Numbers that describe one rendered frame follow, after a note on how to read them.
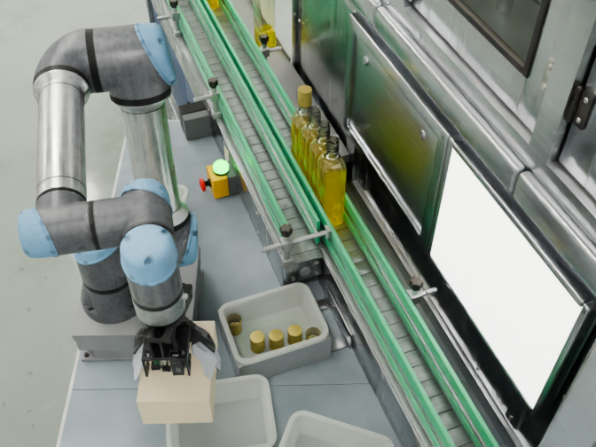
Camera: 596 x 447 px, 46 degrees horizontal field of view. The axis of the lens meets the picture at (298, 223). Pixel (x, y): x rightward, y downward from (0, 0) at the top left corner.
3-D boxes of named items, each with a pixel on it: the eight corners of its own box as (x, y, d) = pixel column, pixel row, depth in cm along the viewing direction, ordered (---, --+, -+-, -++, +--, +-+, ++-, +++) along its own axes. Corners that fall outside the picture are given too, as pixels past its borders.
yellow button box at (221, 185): (238, 194, 204) (236, 176, 198) (213, 200, 202) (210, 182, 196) (231, 178, 208) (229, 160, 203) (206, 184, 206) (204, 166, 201)
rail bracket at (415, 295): (435, 317, 159) (444, 280, 149) (408, 326, 157) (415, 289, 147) (427, 304, 161) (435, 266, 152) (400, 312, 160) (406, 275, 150)
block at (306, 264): (323, 276, 175) (324, 257, 170) (286, 286, 173) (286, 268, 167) (317, 265, 177) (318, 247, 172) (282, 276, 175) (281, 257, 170)
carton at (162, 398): (143, 424, 122) (136, 402, 117) (153, 345, 133) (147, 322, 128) (213, 422, 123) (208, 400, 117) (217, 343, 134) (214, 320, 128)
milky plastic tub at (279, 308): (331, 356, 166) (333, 335, 160) (239, 386, 161) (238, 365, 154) (304, 301, 177) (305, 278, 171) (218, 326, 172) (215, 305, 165)
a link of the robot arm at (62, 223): (21, 21, 128) (10, 231, 98) (84, 15, 129) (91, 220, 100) (38, 72, 137) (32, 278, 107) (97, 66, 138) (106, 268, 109)
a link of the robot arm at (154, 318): (135, 271, 107) (189, 270, 107) (139, 290, 111) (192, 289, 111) (128, 312, 102) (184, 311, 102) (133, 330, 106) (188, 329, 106)
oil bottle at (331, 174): (343, 223, 178) (348, 160, 162) (323, 230, 177) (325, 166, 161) (334, 208, 181) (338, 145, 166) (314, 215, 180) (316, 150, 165)
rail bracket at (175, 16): (184, 38, 236) (178, 2, 226) (161, 43, 234) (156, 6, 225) (180, 32, 239) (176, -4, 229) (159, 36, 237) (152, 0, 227)
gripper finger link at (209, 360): (217, 393, 121) (181, 370, 115) (219, 362, 125) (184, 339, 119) (231, 387, 119) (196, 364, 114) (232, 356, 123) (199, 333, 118)
